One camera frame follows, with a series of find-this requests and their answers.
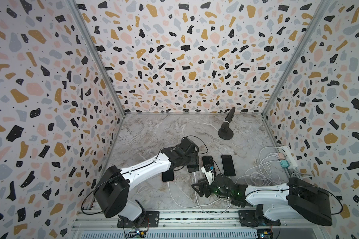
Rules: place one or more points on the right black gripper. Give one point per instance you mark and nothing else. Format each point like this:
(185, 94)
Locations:
(203, 185)

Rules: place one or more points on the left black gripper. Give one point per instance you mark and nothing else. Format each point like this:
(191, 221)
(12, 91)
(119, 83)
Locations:
(195, 158)

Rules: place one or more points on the black phone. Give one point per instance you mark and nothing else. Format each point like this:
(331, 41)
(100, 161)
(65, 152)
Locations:
(228, 165)

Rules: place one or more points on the phone pink case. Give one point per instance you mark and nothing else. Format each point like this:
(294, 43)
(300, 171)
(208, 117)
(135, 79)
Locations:
(168, 176)
(207, 160)

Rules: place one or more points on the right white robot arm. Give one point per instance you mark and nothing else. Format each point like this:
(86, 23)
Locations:
(295, 199)

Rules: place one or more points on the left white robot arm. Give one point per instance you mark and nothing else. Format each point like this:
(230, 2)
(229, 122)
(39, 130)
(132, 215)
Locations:
(113, 189)

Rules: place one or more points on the black microphone on stand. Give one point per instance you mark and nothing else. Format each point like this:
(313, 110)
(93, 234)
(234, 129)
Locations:
(225, 132)

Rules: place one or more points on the teal charger plug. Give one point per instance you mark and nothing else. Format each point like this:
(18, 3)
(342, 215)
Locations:
(284, 163)

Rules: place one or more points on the pink charger plug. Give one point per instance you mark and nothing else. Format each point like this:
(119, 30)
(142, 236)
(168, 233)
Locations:
(281, 156)

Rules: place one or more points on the white power strip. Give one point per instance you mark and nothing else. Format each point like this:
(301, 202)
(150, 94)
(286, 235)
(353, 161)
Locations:
(289, 156)

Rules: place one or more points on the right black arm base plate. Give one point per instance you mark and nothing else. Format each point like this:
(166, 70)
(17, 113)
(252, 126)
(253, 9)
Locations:
(253, 219)

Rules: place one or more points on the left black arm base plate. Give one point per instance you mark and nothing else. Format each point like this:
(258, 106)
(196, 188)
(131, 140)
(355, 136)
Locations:
(149, 219)

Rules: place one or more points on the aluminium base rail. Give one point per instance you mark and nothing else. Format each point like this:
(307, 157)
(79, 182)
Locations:
(193, 224)

